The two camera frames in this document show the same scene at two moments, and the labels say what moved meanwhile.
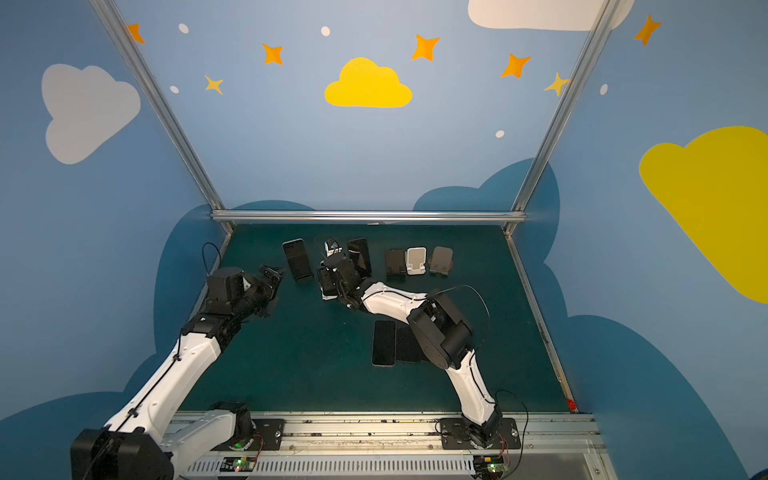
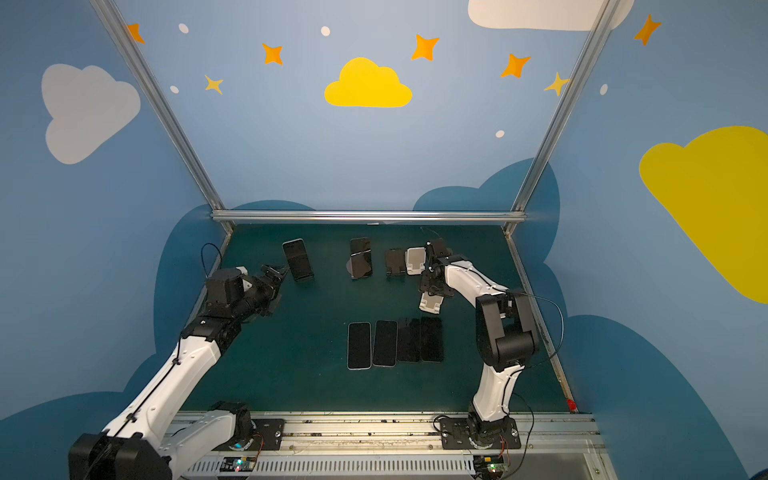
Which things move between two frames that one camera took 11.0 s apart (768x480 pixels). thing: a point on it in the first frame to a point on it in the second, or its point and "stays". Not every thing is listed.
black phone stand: (395, 262) stays
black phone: (408, 348) stays
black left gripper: (264, 287) stays
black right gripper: (333, 271) to (430, 279)
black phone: (384, 342) stays
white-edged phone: (327, 297) to (359, 346)
